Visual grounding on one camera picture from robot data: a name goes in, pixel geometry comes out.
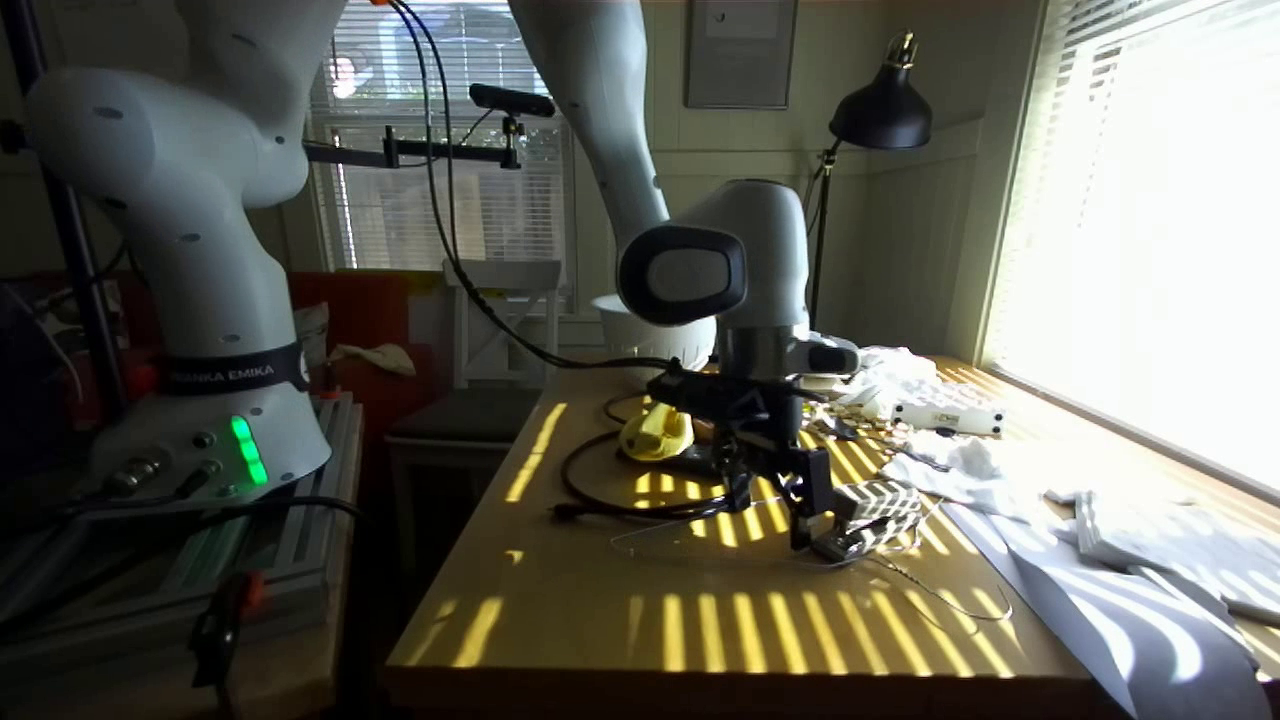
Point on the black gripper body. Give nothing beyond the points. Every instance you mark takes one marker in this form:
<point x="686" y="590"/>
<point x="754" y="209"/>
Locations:
<point x="783" y="412"/>

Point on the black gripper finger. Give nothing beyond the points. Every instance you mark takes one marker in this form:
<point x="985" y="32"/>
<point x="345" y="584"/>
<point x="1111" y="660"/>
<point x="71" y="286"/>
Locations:
<point x="736" y="472"/>
<point x="817" y="501"/>

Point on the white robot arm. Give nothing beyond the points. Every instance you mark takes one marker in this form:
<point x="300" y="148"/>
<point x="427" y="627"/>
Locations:
<point x="203" y="201"/>

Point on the large crumpled white cloth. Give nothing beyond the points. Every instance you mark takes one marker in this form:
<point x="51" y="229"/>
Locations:
<point x="894" y="372"/>

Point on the small crumpled white cloth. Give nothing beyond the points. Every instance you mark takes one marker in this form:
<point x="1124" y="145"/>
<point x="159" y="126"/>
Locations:
<point x="953" y="466"/>

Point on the small white tube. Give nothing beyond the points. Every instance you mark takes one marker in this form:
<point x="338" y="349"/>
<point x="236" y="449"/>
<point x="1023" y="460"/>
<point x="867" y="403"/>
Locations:
<point x="953" y="421"/>

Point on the white wooden chair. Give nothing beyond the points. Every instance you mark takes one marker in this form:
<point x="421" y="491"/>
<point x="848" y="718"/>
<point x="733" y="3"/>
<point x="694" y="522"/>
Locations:
<point x="502" y="334"/>

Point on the black desk lamp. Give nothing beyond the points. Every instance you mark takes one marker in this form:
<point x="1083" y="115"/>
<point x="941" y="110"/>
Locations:
<point x="882" y="115"/>

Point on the beige rag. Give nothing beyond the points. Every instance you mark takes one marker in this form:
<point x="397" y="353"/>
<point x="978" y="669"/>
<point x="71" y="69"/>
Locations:
<point x="374" y="360"/>

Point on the red cabinet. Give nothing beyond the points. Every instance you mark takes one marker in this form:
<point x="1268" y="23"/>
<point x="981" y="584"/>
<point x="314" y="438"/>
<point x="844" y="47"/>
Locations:
<point x="374" y="320"/>

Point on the white window blinds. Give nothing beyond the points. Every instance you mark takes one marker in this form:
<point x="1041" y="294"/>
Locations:
<point x="1145" y="243"/>

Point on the glass pane window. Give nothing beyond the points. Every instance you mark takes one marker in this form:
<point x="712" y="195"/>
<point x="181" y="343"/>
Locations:
<point x="385" y="212"/>

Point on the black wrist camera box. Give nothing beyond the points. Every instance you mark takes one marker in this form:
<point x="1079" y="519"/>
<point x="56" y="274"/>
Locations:
<point x="686" y="395"/>

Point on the grey wall picture frame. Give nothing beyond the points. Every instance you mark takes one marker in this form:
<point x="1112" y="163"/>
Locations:
<point x="741" y="55"/>

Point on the black bar camera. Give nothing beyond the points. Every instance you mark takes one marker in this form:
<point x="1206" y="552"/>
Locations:
<point x="514" y="101"/>

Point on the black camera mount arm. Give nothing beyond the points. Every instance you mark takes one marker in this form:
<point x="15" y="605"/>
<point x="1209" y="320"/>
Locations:
<point x="415" y="148"/>

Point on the aluminium rail frame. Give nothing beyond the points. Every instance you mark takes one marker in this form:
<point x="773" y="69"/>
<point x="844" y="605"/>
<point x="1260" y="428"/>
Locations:
<point x="133" y="572"/>

